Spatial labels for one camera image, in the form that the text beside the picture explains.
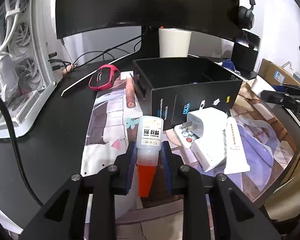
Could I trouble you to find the white remote colourful buttons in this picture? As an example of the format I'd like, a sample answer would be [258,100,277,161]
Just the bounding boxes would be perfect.
[174,124,198,148]

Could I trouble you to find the orange cap glue bottle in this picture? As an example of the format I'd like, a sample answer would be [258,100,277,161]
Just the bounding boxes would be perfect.
[136,115,164,198]

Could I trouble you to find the white medicine carton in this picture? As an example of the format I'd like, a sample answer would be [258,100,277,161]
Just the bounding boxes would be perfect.
[191,131,226,172]

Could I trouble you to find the white USB wall charger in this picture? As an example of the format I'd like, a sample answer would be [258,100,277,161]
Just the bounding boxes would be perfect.
[181,107,228,138]

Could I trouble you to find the white cream tube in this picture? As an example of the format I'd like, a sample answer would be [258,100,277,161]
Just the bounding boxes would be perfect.
[224,116,250,174]

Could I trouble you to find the beige blue snack bag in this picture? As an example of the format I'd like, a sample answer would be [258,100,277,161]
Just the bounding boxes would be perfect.
[218,60,273,100]

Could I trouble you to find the cardboard box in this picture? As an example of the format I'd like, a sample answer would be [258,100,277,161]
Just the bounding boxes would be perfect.
[258,59,300,87]

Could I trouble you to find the black speaker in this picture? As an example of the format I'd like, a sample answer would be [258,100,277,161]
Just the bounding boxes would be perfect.
[231,30,261,73]

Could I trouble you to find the anime printed desk mat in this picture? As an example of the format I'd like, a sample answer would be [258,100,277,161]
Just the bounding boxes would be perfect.
[81,71,297,240]

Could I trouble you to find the black storage box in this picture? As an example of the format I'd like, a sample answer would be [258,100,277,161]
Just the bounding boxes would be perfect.
[133,57,242,130]

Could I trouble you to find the black headphones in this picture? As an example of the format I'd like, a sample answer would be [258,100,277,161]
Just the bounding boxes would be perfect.
[228,0,256,30]

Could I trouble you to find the red black computer mouse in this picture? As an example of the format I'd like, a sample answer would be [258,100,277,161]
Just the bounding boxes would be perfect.
[89,64,120,91]

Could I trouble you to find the cream tumbler cup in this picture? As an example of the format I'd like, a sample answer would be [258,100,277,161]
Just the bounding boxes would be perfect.
[159,28,192,58]

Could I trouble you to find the white PC case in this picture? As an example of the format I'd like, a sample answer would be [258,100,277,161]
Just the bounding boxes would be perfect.
[0,0,71,137]

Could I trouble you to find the black curved monitor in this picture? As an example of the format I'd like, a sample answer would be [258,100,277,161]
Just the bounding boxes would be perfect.
[55,0,239,40]

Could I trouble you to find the black desk cables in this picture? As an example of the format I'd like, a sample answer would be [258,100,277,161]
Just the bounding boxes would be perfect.
[47,29,147,73]

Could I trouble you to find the black camera cable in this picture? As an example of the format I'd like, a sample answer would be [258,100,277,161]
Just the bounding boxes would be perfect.
[0,86,43,207]

